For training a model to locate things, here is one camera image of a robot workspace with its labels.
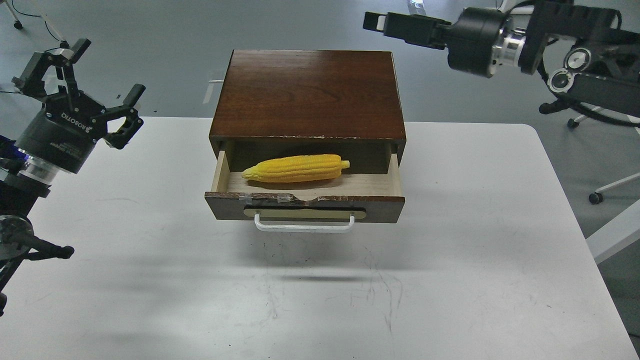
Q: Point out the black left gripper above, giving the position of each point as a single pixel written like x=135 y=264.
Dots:
x=62 y=132

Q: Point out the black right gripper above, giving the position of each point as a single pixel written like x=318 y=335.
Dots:
x=471 y=40

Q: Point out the yellow corn cob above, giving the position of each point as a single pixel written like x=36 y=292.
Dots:
x=297 y=169

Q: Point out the wooden drawer with white handle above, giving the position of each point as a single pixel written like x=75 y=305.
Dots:
x=370 y=190

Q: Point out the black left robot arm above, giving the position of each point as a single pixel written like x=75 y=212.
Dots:
x=25 y=179

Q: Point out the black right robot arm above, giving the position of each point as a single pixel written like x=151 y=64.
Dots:
x=582 y=54

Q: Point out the white stand legs with casters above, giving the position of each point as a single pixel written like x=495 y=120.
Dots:
x=16 y=16

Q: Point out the dark wooden cabinet box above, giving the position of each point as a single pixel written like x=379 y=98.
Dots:
x=326 y=96

